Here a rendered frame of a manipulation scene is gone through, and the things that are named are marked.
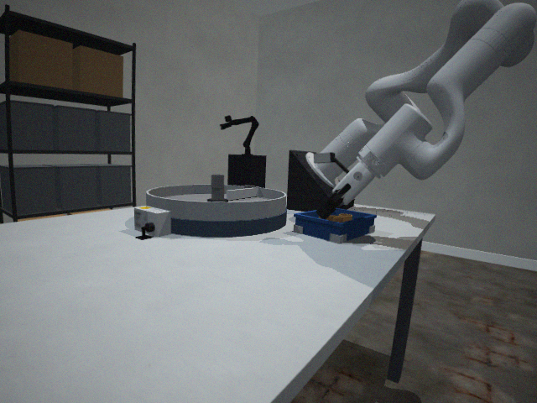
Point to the dark blue crate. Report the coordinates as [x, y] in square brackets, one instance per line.
[310, 224]

